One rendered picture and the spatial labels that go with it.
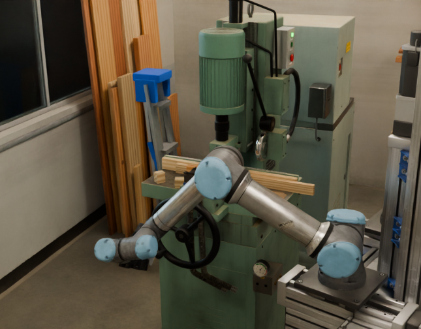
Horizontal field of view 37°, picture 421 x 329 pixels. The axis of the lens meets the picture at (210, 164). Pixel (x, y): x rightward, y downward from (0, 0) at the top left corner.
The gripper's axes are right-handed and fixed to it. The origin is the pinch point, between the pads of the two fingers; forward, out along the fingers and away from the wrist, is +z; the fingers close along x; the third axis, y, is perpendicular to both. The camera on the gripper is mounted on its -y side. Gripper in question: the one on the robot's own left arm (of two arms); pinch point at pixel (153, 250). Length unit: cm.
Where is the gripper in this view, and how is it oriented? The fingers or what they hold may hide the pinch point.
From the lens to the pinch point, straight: 236.4
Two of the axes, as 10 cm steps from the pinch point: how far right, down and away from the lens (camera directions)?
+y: -2.1, 9.7, -1.2
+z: 3.7, 1.9, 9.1
